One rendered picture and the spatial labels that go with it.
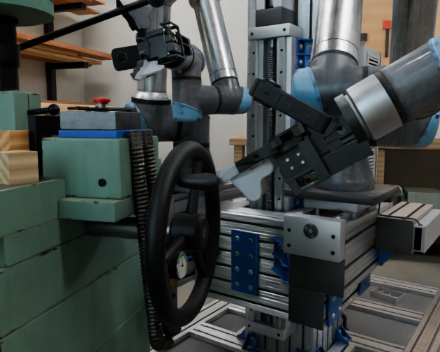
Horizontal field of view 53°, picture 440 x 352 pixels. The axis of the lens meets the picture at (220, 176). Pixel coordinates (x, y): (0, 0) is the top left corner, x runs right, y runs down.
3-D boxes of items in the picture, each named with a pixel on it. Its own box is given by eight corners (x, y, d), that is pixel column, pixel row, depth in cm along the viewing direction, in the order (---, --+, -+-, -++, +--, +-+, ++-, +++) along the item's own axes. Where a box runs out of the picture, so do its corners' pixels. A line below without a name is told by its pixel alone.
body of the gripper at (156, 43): (167, 17, 88) (188, 30, 99) (129, 29, 90) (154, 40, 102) (175, 56, 88) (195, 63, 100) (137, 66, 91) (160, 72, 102)
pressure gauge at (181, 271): (178, 292, 97) (177, 256, 96) (162, 290, 98) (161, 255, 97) (188, 281, 103) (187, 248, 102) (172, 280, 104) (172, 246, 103)
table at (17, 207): (5, 271, 43) (2, 210, 42) (-212, 246, 51) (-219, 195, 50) (200, 184, 101) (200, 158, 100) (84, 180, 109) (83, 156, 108)
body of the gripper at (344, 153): (290, 199, 57) (377, 154, 53) (257, 141, 57) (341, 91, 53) (296, 189, 64) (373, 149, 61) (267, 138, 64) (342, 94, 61)
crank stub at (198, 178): (222, 182, 62) (218, 195, 60) (183, 181, 64) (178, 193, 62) (219, 170, 60) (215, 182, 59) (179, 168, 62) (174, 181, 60)
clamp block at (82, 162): (119, 200, 64) (118, 138, 63) (41, 196, 68) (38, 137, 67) (160, 186, 79) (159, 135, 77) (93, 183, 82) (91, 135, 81)
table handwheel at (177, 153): (235, 222, 89) (199, 363, 69) (144, 216, 95) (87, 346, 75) (209, 103, 70) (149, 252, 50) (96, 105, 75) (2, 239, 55)
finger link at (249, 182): (225, 218, 60) (284, 186, 58) (204, 180, 60) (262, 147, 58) (231, 213, 63) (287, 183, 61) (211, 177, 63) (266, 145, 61)
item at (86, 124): (116, 138, 65) (115, 100, 64) (52, 137, 68) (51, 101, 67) (154, 135, 77) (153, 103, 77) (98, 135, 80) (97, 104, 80)
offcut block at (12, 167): (24, 179, 64) (22, 149, 64) (39, 181, 62) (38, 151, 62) (-5, 183, 61) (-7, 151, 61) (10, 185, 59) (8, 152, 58)
